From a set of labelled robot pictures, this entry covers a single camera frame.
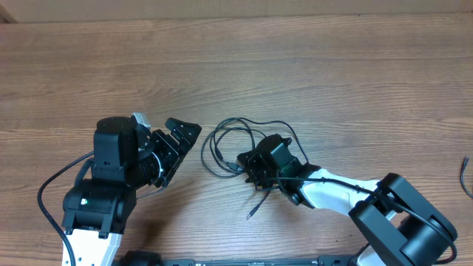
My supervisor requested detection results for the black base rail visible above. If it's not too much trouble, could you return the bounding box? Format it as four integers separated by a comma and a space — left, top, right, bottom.
112, 250, 356, 266

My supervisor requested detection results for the black short USB cable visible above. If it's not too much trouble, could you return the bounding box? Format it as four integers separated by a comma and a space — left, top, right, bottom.
459, 155, 473, 200

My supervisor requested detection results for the black split-end USB cable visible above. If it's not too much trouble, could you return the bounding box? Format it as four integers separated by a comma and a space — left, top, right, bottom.
200, 117, 310, 221

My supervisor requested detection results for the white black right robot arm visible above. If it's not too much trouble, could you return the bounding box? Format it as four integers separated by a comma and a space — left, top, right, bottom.
237, 134, 457, 265

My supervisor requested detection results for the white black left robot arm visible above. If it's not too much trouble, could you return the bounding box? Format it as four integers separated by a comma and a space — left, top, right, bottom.
62, 113, 202, 265

